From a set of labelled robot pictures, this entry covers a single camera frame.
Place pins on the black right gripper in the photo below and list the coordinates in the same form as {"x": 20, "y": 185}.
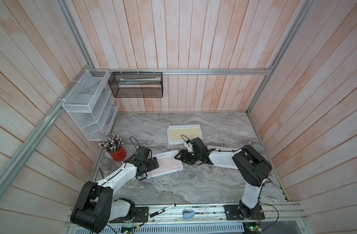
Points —
{"x": 185, "y": 158}

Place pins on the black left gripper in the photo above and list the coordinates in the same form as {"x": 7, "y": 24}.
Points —
{"x": 152, "y": 165}

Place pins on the pink keyboard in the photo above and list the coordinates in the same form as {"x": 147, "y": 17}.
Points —
{"x": 167, "y": 164}

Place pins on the yellow key keyboard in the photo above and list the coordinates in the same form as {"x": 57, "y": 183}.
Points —
{"x": 176, "y": 134}

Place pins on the white key keyboard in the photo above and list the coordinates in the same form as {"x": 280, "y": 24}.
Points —
{"x": 222, "y": 156}

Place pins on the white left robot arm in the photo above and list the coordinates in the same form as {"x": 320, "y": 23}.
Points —
{"x": 95, "y": 206}

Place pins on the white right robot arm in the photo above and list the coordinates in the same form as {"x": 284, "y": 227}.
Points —
{"x": 254, "y": 168}

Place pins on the red pen cup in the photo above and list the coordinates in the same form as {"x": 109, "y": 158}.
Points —
{"x": 114, "y": 147}

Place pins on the black marker pen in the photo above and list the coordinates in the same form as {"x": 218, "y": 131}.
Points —
{"x": 162, "y": 210}

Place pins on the blue tape dispenser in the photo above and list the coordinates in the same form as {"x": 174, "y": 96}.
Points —
{"x": 188, "y": 214}

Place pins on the black mesh basket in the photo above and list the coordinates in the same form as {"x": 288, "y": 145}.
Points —
{"x": 136, "y": 84}

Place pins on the clear tape roll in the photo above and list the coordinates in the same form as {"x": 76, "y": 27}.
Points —
{"x": 259, "y": 148}

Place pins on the white wire mesh shelf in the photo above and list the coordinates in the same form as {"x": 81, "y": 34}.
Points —
{"x": 91, "y": 106}

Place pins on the aluminium frame bar back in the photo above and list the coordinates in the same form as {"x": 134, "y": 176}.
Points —
{"x": 213, "y": 71}

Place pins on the aluminium mounting rail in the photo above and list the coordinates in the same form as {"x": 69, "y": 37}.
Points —
{"x": 208, "y": 213}

